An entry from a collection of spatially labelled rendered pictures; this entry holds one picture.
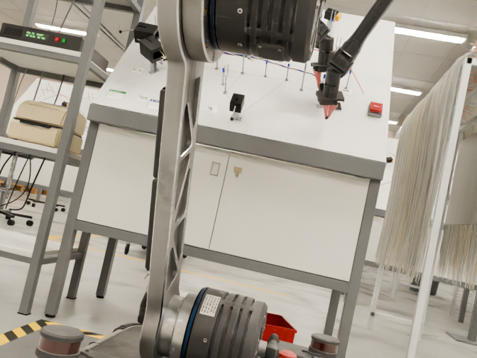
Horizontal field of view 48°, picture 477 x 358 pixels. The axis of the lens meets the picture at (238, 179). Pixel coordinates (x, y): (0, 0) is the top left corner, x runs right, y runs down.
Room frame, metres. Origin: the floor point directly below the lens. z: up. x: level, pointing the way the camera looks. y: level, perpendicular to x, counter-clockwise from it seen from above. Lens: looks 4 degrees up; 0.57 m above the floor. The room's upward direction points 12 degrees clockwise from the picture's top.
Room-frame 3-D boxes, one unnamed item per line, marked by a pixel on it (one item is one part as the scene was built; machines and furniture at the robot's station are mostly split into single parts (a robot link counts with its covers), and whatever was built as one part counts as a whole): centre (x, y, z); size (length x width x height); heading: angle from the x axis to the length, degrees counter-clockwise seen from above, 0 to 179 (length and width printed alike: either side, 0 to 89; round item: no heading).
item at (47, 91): (6.12, 2.16, 0.83); 1.18 x 0.72 x 1.65; 83
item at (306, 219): (2.06, -0.22, 0.60); 0.55 x 0.03 x 0.39; 83
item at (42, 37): (2.32, 0.90, 1.09); 0.35 x 0.33 x 0.07; 83
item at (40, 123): (2.32, 0.85, 0.76); 0.30 x 0.21 x 0.20; 177
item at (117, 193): (2.13, 0.33, 0.60); 0.55 x 0.02 x 0.39; 83
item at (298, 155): (2.07, 0.06, 0.83); 1.18 x 0.05 x 0.06; 83
